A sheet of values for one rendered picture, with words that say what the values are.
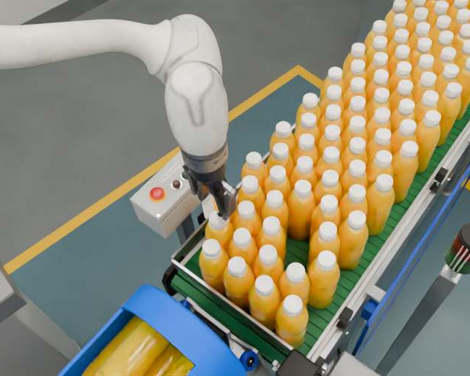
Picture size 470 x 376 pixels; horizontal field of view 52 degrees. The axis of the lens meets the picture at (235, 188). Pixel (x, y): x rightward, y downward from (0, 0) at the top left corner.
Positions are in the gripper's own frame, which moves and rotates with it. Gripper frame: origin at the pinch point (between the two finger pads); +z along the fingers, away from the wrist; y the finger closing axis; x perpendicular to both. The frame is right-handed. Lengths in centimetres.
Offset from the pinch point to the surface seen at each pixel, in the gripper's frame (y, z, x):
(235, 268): 11.7, 2.4, -7.6
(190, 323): 16.0, -9.5, -24.6
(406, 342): 49, 45, 18
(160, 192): -15.6, 2.4, -2.9
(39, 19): -242, 102, 88
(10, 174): -161, 114, -2
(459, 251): 47, -9, 17
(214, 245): 4.2, 2.4, -5.9
